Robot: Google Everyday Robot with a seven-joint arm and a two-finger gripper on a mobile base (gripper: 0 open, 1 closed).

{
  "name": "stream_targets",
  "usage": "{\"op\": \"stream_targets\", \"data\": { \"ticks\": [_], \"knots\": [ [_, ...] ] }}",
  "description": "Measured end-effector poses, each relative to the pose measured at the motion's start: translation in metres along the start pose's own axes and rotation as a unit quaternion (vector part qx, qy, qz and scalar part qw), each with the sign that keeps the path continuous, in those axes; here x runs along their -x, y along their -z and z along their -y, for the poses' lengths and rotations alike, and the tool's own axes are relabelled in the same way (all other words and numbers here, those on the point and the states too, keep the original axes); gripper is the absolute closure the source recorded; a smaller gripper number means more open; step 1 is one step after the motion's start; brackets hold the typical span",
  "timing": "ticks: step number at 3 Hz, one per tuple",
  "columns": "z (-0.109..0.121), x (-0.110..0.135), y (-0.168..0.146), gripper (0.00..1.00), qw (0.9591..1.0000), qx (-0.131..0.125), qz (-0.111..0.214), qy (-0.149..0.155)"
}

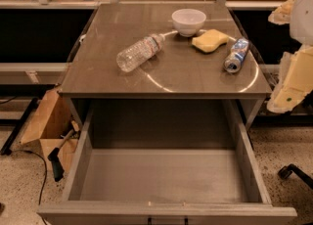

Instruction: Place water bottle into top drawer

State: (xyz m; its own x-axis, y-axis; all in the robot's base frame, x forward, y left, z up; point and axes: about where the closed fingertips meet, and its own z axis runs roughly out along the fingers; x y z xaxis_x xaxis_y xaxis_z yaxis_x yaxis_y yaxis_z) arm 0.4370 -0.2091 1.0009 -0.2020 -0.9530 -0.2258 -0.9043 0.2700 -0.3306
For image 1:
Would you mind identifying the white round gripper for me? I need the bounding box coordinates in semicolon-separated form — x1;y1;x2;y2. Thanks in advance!
267;0;313;113

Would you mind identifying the clear plastic water bottle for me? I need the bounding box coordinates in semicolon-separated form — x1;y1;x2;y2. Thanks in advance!
116;34;165;72

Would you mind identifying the grey open top drawer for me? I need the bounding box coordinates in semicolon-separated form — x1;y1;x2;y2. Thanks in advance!
38;99;296;225

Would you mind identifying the blue crushed soda can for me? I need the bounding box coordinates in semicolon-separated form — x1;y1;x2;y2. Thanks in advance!
224;37;249;73

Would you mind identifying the yellow sponge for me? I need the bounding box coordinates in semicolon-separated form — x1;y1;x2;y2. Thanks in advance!
192;29;229;53

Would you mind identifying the white ceramic bowl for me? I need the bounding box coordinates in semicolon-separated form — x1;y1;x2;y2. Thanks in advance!
172;9;206;37

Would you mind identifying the black chair caster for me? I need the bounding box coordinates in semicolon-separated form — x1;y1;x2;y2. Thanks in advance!
278;163;313;191

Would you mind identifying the cardboard box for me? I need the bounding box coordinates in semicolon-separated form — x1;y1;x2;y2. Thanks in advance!
21;88;71;170

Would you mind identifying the black handled hammer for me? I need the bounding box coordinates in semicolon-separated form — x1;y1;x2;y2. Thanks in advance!
47;128;76;183

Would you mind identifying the black floor cable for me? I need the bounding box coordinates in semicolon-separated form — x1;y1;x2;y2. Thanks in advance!
13;149;49;225

